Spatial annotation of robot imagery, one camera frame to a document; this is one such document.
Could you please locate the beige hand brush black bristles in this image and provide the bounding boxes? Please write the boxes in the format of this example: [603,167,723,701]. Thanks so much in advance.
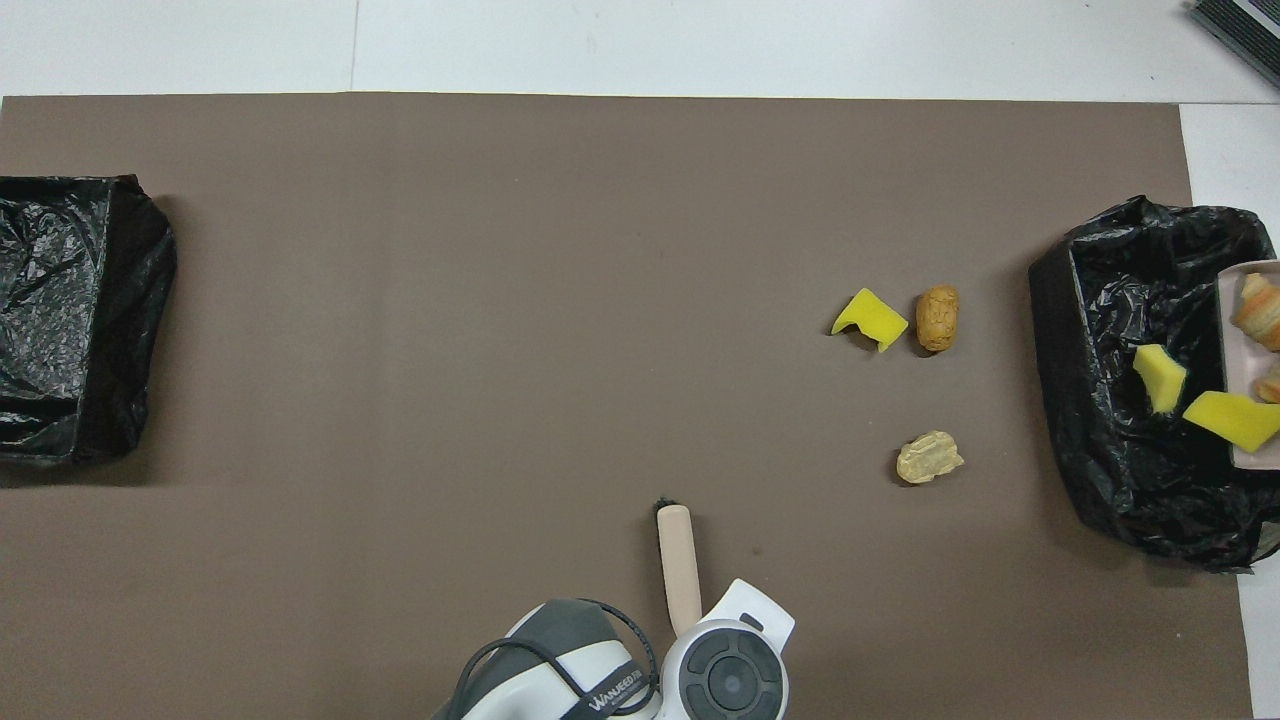
[655,497,704,636]

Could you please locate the pale layered pastry piece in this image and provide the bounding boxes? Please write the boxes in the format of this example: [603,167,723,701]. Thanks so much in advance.
[897,430,966,486]

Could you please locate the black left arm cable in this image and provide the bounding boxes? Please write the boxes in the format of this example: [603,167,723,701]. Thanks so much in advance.
[453,598,661,720]

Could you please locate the wedge yellow sponge piece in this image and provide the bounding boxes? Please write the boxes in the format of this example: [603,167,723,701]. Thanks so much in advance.
[1182,391,1280,453]

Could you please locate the dark grey ribbed device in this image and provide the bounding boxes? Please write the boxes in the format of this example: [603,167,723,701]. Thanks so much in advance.
[1190,0,1280,89]

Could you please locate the brown bread roll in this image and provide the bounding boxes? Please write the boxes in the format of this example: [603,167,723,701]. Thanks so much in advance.
[915,284,960,353]

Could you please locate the brown table mat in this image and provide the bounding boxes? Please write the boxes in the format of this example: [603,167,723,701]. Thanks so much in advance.
[0,93,1253,720]

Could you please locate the notched yellow sponge piece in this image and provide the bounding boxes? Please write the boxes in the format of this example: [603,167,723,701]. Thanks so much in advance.
[831,288,910,353]

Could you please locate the rounded yellow sponge piece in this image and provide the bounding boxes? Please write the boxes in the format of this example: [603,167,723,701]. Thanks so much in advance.
[1133,344,1188,415]

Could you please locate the black bag lined bin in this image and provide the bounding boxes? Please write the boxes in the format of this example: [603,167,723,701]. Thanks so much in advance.
[0,175,179,466]
[1028,195,1280,574]

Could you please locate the beige plastic dustpan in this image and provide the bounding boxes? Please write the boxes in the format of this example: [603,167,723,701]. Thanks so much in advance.
[1217,260,1280,471]

